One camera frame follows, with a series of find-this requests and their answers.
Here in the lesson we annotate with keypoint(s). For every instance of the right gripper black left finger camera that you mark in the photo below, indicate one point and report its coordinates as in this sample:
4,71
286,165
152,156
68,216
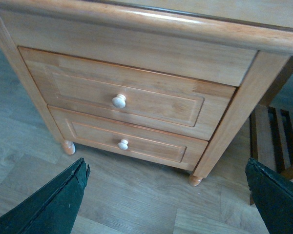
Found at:
53,208

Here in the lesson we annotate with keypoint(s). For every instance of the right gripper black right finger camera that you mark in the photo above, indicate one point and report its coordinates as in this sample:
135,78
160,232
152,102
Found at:
272,195

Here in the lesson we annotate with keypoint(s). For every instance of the wooden drawer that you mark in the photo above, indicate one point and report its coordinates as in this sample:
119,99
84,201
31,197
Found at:
130,140
168,103

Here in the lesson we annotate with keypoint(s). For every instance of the dark wooden side table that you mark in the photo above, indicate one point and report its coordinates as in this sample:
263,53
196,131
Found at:
271,129

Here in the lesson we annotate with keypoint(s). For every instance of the light wooden nightstand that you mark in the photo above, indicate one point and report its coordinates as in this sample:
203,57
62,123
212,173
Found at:
243,44

